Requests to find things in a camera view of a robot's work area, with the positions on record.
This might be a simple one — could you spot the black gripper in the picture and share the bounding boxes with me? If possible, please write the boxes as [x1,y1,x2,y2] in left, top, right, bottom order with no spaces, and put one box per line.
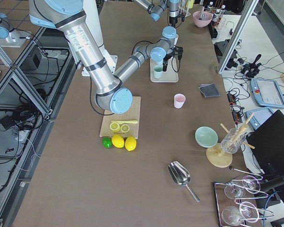
[162,45,183,72]
[169,11,185,28]

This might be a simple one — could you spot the green cup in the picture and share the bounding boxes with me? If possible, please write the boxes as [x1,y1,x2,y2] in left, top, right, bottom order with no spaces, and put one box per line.
[153,65,163,79]

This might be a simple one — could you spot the pink cup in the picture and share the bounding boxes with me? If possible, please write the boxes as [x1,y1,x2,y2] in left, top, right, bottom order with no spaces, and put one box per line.
[174,94,186,109]

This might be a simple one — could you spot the cream white cup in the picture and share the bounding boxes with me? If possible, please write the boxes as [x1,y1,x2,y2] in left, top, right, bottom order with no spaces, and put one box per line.
[174,34,179,45]

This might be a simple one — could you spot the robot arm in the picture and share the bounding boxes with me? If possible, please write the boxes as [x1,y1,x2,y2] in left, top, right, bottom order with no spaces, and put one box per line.
[29,0,178,114]
[134,0,185,28]

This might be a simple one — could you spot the beige rabbit tray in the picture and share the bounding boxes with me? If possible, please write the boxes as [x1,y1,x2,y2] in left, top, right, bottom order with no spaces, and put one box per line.
[150,57,178,83]

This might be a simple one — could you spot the pink bowl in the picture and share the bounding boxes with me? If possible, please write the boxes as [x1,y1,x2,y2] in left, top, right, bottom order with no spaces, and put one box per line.
[193,11,213,27]

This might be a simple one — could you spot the grey cloth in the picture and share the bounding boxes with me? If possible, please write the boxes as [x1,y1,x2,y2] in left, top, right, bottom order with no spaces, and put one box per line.
[198,83,220,98]

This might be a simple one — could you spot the bamboo cutting board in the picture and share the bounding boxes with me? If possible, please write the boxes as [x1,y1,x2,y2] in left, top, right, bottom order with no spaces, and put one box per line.
[99,96,141,139]

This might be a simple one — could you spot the yellow plastic knife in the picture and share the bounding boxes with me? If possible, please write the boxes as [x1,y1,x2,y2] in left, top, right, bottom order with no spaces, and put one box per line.
[111,120,138,124]

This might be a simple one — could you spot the lemon slice lower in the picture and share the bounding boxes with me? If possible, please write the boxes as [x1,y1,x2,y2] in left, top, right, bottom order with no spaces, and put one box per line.
[120,124,130,133]

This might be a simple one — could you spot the lemon slice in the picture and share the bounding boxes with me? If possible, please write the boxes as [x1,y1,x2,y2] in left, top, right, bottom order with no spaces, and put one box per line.
[109,122,121,132]
[120,124,130,133]

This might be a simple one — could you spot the lemon slice upper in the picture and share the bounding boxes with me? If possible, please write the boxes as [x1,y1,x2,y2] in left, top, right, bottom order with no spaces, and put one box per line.
[109,122,121,132]

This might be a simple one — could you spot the green bowl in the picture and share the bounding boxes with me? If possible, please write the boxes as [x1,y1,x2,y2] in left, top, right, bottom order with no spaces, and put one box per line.
[195,126,218,148]

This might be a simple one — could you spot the yellow lemon lower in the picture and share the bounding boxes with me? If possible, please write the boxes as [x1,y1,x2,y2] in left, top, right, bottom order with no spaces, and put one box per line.
[125,136,137,151]

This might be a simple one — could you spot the yellow lemon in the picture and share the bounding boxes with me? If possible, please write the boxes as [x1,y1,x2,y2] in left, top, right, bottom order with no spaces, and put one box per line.
[111,134,125,148]
[125,136,137,151]

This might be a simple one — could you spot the yellow lemon upper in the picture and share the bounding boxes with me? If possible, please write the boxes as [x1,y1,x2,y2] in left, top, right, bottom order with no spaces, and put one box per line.
[111,134,125,148]

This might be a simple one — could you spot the green lime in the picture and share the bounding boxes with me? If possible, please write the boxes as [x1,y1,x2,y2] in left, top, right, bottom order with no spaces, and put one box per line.
[102,137,112,148]

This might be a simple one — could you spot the clear glass cup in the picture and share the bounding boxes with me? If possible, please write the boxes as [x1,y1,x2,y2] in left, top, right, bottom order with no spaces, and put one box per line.
[221,128,247,154]

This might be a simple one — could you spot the blue teach pendant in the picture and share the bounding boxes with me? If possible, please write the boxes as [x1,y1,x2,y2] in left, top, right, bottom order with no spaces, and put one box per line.
[250,78,284,109]
[245,107,274,130]

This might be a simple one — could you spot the wooden cup stand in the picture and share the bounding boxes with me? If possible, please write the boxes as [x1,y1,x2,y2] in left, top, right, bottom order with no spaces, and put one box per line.
[206,114,255,168]

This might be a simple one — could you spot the metal scoop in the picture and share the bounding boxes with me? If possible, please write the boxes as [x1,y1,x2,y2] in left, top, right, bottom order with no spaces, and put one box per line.
[168,161,200,202]

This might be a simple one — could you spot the black laptop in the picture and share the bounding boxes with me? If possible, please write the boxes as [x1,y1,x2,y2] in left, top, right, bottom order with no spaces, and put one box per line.
[247,110,284,175]

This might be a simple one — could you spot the wine glass upper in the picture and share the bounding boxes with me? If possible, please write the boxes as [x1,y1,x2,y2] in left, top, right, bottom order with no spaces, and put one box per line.
[224,175,260,199]

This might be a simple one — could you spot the wine glass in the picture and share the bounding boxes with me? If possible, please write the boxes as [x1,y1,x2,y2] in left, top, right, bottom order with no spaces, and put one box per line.
[222,201,259,227]
[224,175,260,199]

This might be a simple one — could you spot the wine glass lower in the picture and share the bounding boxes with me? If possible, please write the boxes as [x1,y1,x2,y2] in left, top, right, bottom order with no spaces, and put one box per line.
[222,201,259,227]

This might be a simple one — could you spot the white wire rack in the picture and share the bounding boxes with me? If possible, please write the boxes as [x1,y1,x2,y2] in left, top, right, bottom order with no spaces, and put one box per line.
[168,0,195,18]

